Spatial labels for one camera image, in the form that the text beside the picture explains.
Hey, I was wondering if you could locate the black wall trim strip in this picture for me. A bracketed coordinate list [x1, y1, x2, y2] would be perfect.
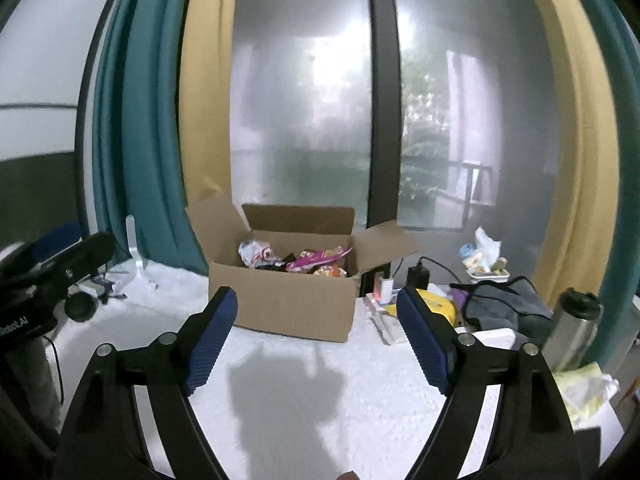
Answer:
[74, 0, 123, 236]

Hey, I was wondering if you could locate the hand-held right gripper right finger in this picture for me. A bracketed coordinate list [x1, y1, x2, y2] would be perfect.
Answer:
[395, 285, 583, 480]

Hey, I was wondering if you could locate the black round device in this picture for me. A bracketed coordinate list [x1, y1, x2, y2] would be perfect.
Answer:
[65, 294, 98, 323]

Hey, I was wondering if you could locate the white quilted table cover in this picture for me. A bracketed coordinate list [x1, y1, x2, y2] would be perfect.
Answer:
[45, 255, 626, 480]

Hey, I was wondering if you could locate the brown cardboard box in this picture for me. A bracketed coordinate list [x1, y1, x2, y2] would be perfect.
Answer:
[185, 192, 421, 343]

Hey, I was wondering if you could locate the brown snack packet red logo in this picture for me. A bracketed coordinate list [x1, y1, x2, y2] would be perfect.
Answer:
[239, 240, 281, 268]

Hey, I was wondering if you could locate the black cable tangle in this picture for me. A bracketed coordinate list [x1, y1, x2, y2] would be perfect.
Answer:
[92, 270, 126, 306]

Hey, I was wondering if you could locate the grey bag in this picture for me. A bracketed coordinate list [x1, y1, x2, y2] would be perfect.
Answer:
[450, 276, 553, 341]

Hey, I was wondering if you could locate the yellow curtain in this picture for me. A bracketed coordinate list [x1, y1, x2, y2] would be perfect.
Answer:
[179, 0, 241, 211]
[517, 0, 621, 311]

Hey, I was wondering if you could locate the steel thermos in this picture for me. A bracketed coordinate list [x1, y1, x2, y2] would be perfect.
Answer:
[541, 287, 604, 373]

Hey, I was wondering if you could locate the black window mullion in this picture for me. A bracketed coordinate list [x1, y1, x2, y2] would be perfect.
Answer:
[365, 0, 403, 281]

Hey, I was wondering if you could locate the yellow wipes pack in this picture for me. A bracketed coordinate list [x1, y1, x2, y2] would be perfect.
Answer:
[417, 287, 460, 326]

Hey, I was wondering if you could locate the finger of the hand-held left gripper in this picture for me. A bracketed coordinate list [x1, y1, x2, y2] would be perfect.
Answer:
[32, 222, 83, 261]
[42, 232, 117, 302]

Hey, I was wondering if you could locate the white desk stand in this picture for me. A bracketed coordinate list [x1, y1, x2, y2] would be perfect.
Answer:
[125, 215, 158, 291]

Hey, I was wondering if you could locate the pink snack packet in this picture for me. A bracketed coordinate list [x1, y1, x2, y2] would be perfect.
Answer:
[285, 246, 353, 273]

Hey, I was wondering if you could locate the white plastic bag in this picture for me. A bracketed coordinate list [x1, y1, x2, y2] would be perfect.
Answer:
[472, 226, 502, 266]

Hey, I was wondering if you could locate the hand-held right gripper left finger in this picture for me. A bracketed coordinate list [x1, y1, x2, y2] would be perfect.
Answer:
[52, 286, 240, 480]

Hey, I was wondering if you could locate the white book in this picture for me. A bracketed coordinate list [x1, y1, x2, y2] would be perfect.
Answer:
[364, 292, 408, 346]

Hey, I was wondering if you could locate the balcony railing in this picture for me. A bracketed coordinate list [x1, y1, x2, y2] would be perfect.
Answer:
[400, 152, 498, 206]

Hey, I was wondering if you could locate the white tray with trinkets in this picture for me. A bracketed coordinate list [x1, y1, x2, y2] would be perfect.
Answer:
[460, 244, 511, 281]

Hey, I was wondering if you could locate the yellow tissue pack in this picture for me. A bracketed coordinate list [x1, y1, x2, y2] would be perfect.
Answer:
[552, 362, 621, 426]

